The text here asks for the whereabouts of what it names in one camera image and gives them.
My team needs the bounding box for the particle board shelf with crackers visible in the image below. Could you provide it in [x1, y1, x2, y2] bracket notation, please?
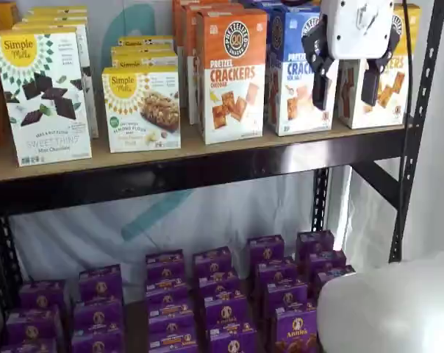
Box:
[0, 106, 406, 185]

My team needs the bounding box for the particle board shelf with purple boxes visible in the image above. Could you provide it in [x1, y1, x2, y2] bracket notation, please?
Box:
[0, 253, 321, 353]

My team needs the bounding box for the white backdrop sheet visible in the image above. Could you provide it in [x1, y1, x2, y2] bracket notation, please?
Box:
[8, 0, 444, 284]

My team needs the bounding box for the black metal shelf rack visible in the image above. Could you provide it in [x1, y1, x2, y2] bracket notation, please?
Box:
[0, 0, 444, 332]

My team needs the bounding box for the blue pretzel crackers box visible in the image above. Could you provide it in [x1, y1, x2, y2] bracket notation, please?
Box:
[265, 5, 341, 137]
[240, 0, 321, 15]

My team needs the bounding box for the Simple Mills sweet thins box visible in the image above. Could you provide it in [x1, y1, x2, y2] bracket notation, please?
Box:
[23, 10, 89, 18]
[0, 26, 94, 167]
[32, 4, 89, 13]
[11, 21, 100, 140]
[21, 15, 89, 25]

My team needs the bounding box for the orange pretzel crackers box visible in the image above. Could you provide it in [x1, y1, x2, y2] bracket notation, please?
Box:
[196, 7, 269, 145]
[181, 2, 245, 126]
[172, 0, 208, 110]

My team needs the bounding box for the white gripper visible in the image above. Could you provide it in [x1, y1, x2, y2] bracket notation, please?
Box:
[301, 0, 405, 110]

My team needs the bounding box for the golden orange snack box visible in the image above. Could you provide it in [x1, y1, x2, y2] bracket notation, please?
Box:
[0, 1, 20, 32]

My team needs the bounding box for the purple Annie's snack box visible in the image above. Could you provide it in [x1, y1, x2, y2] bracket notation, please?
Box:
[272, 304, 321, 353]
[196, 271, 241, 301]
[18, 279, 71, 313]
[262, 281, 310, 317]
[254, 257, 297, 290]
[295, 230, 335, 264]
[78, 264, 124, 304]
[145, 276, 190, 306]
[4, 305, 64, 343]
[246, 235, 285, 269]
[305, 250, 348, 280]
[148, 325, 200, 353]
[202, 293, 251, 330]
[70, 328, 126, 353]
[145, 249, 186, 282]
[73, 298, 124, 334]
[192, 246, 233, 279]
[147, 299, 194, 334]
[313, 264, 357, 299]
[0, 337, 60, 353]
[206, 322, 259, 353]

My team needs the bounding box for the yellow pretzel crackers box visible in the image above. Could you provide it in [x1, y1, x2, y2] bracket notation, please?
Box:
[337, 3, 423, 130]

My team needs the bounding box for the Simple Mills almond bar box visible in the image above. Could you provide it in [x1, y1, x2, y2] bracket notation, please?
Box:
[110, 44, 178, 58]
[110, 54, 179, 70]
[101, 65, 182, 154]
[118, 35, 174, 49]

